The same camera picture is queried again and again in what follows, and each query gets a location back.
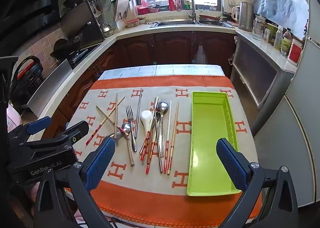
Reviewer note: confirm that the pink bottle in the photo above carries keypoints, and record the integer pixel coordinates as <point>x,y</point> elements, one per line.
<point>178,1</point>

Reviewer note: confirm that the gas stove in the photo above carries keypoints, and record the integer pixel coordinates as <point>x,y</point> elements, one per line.
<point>80,55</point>

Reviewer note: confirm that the red frying pan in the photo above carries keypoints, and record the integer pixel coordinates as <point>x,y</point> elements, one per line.
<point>208,17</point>

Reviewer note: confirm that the pink plastic container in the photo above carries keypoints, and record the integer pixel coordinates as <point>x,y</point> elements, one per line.
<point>12,118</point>

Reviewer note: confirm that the grey storage cabinet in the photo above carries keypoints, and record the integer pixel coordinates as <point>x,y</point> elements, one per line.
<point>255,72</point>

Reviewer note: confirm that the white ceramic spoon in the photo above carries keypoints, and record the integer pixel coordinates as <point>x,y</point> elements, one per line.
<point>146,118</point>

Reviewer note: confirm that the tan chopstick red end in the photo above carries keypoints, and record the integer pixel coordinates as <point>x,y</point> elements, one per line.
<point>173,138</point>

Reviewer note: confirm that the red patterned chopstick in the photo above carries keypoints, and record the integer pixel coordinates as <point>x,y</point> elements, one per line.
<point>143,151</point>
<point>148,165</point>

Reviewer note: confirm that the small steel teapot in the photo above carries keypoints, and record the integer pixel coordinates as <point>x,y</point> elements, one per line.
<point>106,28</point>

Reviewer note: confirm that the red spray bottle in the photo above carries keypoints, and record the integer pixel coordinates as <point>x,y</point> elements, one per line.
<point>172,2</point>

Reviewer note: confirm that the white chopstick red end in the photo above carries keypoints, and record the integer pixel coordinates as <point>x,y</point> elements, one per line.
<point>168,133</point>

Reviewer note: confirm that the white plastic bottle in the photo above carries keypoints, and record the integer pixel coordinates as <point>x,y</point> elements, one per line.
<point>278,39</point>

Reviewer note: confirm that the black range hood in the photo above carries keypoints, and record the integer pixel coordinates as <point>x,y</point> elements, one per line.
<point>30,12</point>

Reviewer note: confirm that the white plastic bag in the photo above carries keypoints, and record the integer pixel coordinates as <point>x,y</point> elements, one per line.
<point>201,55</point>

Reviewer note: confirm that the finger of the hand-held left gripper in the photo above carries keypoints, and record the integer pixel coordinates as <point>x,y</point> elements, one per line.
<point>77,129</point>
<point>38,124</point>

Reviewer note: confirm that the small metal spoon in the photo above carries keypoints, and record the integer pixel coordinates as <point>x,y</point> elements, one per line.
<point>125,127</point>

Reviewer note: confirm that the green plastic tray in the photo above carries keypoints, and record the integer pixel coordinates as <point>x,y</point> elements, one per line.
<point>210,143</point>

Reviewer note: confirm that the brown wooden chopstick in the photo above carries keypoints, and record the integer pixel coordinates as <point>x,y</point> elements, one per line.
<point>130,153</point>
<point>116,115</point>

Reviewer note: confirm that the large metal spoon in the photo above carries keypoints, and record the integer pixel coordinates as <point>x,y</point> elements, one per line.
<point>162,106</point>

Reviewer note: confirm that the red basin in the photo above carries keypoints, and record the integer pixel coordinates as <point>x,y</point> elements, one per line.
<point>143,9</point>

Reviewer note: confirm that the steel faucet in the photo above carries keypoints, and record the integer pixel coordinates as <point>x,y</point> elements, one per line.
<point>193,5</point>

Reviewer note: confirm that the black countertop cabinet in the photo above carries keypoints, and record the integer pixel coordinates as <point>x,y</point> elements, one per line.
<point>85,25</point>

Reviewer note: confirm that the black frying pan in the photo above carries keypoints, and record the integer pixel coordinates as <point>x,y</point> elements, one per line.
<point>62,46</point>

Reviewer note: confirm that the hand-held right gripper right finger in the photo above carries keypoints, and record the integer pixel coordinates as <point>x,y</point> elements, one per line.
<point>230,160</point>

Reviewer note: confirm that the white cutting board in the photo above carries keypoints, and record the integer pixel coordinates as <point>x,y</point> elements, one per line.
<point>122,10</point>

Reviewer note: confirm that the orange patterned blanket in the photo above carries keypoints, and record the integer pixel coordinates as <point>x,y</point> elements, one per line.
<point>140,185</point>

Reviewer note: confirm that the steel sink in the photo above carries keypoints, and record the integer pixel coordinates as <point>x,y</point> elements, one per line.
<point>175,23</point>

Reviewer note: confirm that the steel splash panel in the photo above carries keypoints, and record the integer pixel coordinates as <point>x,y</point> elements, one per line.
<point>52,85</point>

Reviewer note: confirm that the black bag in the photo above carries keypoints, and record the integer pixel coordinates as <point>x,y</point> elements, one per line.
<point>27,77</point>

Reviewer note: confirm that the steel electric kettle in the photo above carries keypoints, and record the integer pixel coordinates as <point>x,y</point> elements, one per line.
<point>246,16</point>

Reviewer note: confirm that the small glass jar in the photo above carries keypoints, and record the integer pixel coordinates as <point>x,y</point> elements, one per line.
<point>267,35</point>

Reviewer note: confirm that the white kitchen countertop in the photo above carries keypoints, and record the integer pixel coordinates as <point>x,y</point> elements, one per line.
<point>135,31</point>

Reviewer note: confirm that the metal fork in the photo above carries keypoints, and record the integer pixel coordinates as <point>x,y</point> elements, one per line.
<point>129,113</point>

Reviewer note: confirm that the grey refrigerator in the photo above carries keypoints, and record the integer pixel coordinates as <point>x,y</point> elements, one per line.
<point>295,130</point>

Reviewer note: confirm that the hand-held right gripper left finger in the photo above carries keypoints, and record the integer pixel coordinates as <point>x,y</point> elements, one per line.
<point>100,163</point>

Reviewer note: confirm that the dark wooden kitchen cabinets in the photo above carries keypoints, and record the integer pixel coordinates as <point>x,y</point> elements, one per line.
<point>162,45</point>

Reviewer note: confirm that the clear bottle green label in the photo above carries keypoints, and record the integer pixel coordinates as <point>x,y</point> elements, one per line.
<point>285,44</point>

